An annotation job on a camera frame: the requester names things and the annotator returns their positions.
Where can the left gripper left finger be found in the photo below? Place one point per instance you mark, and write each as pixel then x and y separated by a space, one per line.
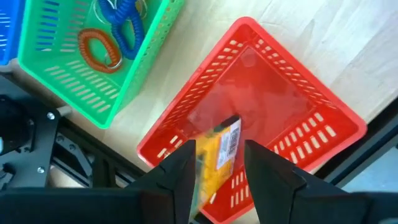
pixel 93 208

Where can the large yellow crayon box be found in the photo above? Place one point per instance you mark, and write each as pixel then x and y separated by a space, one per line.
pixel 214 158

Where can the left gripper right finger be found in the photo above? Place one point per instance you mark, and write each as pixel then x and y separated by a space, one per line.
pixel 311 208

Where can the red plastic basket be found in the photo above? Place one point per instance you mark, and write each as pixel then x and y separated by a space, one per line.
pixel 264 87

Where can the green plastic basket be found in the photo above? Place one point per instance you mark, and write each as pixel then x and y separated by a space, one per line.
pixel 62 77

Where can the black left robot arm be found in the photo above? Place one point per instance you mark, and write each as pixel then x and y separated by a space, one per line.
pixel 12 124

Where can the blue plastic basket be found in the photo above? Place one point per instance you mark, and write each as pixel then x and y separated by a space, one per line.
pixel 9 31

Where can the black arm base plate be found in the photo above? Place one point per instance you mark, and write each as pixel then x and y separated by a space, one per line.
pixel 34 149

